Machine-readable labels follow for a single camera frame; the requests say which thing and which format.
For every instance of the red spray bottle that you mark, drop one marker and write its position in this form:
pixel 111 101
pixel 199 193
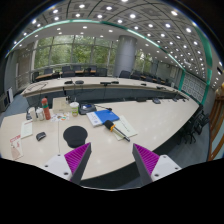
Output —
pixel 45 107

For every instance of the white plastic bottle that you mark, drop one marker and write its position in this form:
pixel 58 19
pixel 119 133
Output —
pixel 40 113

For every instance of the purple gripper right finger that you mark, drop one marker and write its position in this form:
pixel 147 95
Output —
pixel 151 166

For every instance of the green notepad paper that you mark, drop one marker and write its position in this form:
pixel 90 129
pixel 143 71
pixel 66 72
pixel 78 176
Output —
pixel 124 126

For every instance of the grey concrete pillar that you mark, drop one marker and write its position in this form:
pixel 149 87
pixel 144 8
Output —
pixel 125 55

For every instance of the white green paper cup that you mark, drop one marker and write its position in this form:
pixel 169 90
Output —
pixel 74 108

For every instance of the white paper sheet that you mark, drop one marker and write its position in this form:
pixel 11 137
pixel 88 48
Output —
pixel 26 129

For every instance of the black computer mouse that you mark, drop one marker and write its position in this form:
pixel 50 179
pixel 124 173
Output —
pixel 40 136

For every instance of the orange black screwdriver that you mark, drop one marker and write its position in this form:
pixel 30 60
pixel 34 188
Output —
pixel 112 127

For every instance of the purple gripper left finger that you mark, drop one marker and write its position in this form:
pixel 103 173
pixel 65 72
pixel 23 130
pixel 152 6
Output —
pixel 70 166

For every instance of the black desk device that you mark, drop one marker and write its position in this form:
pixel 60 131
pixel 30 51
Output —
pixel 86 108

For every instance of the blue book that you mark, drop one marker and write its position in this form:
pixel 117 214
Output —
pixel 98 118

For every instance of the red white leaflet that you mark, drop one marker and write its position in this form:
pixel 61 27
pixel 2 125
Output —
pixel 16 147

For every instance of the black round mouse pad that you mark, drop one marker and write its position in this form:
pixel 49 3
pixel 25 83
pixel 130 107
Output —
pixel 75 136

